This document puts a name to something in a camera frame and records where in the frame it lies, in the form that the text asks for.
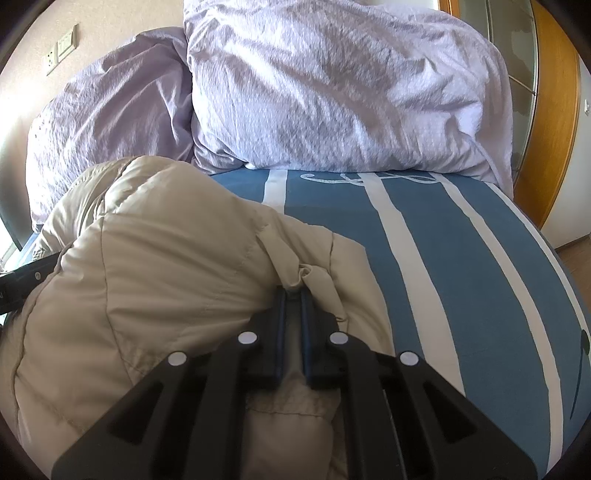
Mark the cream puffer jacket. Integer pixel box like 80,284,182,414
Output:
1,156,394,473

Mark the blue white striped bed sheet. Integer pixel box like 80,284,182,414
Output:
217,169,590,474

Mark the large lilac pillow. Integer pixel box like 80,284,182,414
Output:
26,27,193,227

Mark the small lilac pillow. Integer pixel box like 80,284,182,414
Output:
183,1,513,193

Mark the wooden framed cabinet door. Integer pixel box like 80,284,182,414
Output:
438,1,581,227

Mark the white wall switch plate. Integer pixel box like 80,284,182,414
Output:
44,24,78,75

